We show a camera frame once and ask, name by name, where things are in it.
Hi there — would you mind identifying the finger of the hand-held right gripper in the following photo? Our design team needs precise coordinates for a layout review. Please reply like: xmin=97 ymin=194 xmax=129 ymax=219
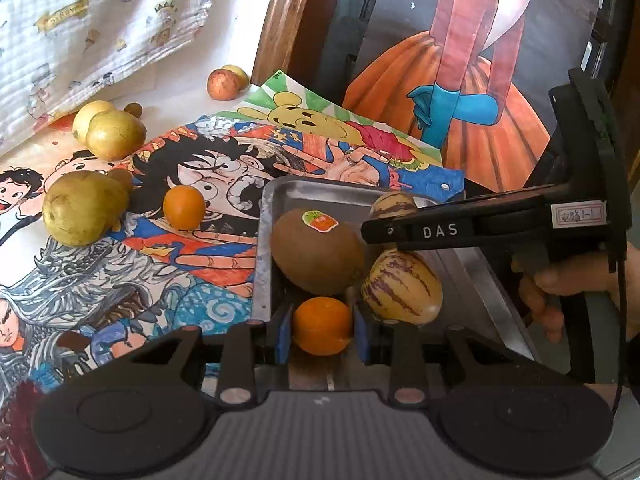
xmin=360 ymin=185 xmax=555 ymax=252

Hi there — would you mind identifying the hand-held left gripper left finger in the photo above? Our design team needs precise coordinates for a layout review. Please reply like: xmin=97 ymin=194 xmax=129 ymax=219
xmin=114 ymin=304 xmax=297 ymax=407

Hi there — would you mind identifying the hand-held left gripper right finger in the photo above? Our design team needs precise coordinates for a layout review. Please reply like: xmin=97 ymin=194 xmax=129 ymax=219
xmin=351 ymin=301 xmax=538 ymax=407

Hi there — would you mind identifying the small orange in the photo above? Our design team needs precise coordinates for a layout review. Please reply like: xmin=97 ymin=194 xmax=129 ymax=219
xmin=292 ymin=296 xmax=354 ymax=357
xmin=163 ymin=185 xmax=207 ymax=230

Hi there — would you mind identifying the metal tray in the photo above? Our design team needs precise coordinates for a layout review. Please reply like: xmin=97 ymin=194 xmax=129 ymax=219
xmin=251 ymin=176 xmax=543 ymax=363

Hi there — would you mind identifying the large yellow pear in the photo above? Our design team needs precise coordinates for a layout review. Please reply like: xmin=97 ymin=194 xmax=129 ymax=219
xmin=42 ymin=170 xmax=132 ymax=247

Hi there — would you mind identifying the person's right hand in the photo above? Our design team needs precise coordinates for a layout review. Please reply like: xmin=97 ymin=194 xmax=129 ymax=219
xmin=511 ymin=255 xmax=569 ymax=345

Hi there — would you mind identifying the small striped pepino melon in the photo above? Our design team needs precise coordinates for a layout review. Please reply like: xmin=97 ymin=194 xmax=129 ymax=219
xmin=369 ymin=191 xmax=420 ymax=222

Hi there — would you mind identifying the large striped pepino melon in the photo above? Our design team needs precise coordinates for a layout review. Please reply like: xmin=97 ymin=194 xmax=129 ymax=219
xmin=360 ymin=249 xmax=444 ymax=326

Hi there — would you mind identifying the brown kiwi with sticker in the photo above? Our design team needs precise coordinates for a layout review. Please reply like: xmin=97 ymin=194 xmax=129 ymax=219
xmin=271 ymin=208 xmax=367 ymax=297

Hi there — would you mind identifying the grey haired figure drawing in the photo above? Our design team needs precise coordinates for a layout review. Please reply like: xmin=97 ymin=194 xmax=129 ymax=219
xmin=0 ymin=235 xmax=257 ymax=461

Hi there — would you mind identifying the red yellow apple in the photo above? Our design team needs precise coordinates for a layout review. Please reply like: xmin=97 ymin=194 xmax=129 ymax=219
xmin=207 ymin=69 xmax=241 ymax=101

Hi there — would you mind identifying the white printed cloth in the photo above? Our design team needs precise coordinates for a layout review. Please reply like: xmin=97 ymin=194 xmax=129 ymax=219
xmin=0 ymin=0 xmax=241 ymax=148

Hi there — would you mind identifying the wall poster with orange dress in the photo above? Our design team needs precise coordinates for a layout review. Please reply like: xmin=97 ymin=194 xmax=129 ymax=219
xmin=342 ymin=0 xmax=608 ymax=196

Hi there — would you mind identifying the wooden frame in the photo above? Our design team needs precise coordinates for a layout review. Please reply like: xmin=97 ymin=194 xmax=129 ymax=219
xmin=250 ymin=0 xmax=321 ymax=86

